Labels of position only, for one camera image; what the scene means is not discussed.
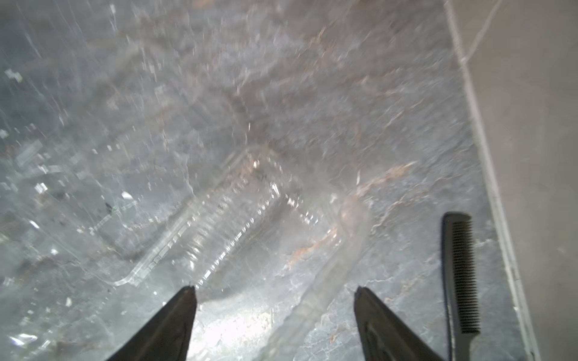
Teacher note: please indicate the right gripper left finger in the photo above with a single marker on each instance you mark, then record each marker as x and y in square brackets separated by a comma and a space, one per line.
[167, 335]

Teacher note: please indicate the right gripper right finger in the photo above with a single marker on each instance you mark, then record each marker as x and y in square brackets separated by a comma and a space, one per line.
[383, 335]

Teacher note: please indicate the clear clamshell container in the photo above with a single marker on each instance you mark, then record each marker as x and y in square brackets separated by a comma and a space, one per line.
[268, 247]

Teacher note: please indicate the black comb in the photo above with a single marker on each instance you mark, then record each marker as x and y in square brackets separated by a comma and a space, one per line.
[460, 283]

